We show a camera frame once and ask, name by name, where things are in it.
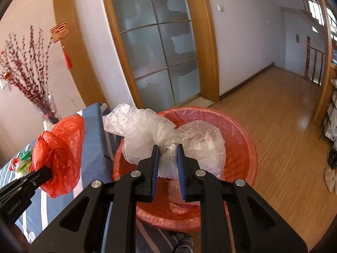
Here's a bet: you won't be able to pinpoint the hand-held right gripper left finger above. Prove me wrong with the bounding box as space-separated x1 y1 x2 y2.
29 144 161 253

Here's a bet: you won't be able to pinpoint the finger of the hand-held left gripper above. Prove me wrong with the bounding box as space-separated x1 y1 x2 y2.
0 167 53 198

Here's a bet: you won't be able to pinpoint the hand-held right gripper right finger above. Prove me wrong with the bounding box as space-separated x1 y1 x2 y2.
176 144 308 253

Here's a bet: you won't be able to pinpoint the red plastic bag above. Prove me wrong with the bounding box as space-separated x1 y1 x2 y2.
29 114 86 199

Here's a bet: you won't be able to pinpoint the clear plastic bag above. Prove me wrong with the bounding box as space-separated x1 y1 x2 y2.
103 103 226 180

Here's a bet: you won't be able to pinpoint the red lined plastic basket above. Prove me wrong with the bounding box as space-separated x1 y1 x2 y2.
113 107 258 233

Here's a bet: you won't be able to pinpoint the pale plastic wrapper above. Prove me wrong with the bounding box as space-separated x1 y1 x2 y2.
16 162 32 174

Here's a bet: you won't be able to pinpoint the bubble wrap piece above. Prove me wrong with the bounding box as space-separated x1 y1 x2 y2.
166 179 201 214

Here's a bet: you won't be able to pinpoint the blue striped blanket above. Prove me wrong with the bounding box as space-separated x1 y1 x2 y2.
0 103 195 253

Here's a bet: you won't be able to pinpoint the clear glass vase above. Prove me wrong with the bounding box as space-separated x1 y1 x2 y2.
34 92 62 124

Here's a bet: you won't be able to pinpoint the red berry branches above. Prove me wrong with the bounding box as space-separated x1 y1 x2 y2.
0 25 57 111

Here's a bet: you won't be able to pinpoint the frosted glass sliding door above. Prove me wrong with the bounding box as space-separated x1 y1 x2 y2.
109 0 202 106

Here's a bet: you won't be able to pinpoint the red hanging tassel ornament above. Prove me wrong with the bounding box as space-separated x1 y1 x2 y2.
50 20 74 70

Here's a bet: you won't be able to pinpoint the white shoes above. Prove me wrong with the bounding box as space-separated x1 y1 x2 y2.
324 167 337 193

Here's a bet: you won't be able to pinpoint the wooden stair railing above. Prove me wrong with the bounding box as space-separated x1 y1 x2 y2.
304 35 325 85

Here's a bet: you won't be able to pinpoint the wooden shelf unit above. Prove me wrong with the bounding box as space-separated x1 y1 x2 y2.
313 0 337 140

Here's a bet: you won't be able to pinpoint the wooden staircase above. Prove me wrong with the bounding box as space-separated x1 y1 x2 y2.
279 0 327 35

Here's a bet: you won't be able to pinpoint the wooden door frame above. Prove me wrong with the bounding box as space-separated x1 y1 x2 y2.
99 0 220 108

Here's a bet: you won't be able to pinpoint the curved wooden wall trim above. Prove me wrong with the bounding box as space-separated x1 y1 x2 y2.
53 0 106 108

